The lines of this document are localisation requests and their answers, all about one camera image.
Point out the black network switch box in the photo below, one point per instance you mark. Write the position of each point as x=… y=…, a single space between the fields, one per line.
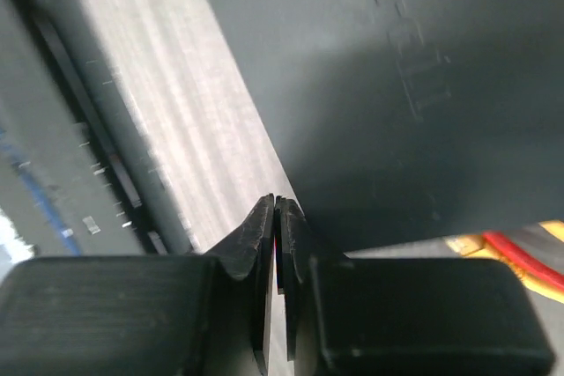
x=405 y=120

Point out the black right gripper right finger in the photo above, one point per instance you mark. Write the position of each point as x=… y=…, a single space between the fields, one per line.
x=401 y=316

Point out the black mounting base plate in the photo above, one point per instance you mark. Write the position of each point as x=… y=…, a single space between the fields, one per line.
x=76 y=175

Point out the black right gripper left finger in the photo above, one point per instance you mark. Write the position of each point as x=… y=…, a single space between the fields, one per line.
x=190 y=314

